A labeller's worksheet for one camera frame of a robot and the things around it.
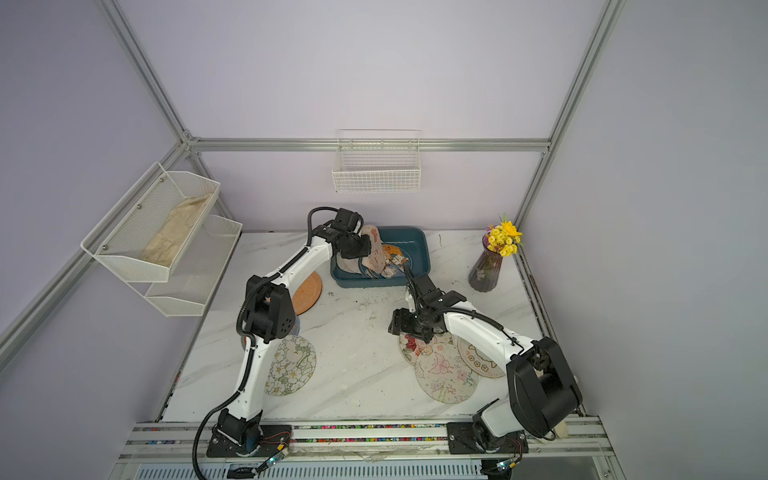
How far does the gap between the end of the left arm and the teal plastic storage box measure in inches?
5.8

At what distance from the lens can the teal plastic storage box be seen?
3.48 ft

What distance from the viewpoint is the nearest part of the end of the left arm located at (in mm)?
766
